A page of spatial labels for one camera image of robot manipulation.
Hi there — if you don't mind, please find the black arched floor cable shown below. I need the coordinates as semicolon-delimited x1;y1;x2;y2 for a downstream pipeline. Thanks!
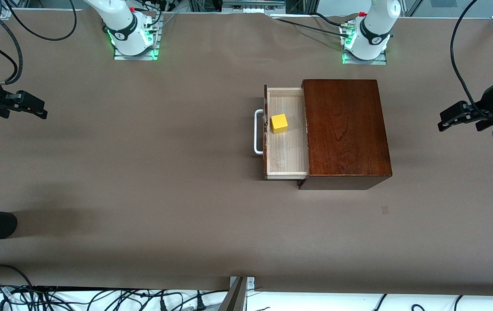
0;263;35;289

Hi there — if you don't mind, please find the yellow cube block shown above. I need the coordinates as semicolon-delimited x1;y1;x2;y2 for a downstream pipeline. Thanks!
270;114;289;134

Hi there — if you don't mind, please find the black looping cable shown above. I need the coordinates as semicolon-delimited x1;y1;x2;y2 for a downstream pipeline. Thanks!
4;0;78;41

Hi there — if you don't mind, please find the dark wooden cabinet box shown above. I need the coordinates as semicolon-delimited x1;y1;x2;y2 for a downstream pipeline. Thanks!
298;79;393;190

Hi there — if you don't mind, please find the grey cable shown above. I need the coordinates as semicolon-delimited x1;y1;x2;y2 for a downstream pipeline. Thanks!
156;12;178;32

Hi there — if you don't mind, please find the short black table cable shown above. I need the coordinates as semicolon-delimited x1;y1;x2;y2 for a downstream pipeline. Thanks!
313;12;344;27

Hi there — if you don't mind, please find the brown paper table cover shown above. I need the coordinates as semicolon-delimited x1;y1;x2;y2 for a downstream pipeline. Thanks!
0;9;493;298

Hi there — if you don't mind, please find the aluminium profile bar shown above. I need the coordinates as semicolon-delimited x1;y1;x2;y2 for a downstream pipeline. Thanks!
219;276;248;311

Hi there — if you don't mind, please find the metal base plate right arm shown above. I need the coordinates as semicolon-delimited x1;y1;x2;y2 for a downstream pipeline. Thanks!
114;26;161;61

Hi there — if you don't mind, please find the silver crossbar with sockets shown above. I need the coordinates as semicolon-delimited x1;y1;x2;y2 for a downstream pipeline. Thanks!
223;0;286;11

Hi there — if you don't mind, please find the metal base plate left arm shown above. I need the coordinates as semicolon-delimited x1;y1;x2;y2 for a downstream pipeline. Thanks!
342;48;388;66

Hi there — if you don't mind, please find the long black table cable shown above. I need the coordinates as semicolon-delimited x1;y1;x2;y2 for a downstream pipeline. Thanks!
272;16;350;38

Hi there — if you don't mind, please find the wooden drawer with white handle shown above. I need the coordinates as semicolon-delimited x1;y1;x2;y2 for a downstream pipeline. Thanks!
254;85;310;180

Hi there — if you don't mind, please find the silver corner bracket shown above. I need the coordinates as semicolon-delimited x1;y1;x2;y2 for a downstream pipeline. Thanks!
230;276;255;292

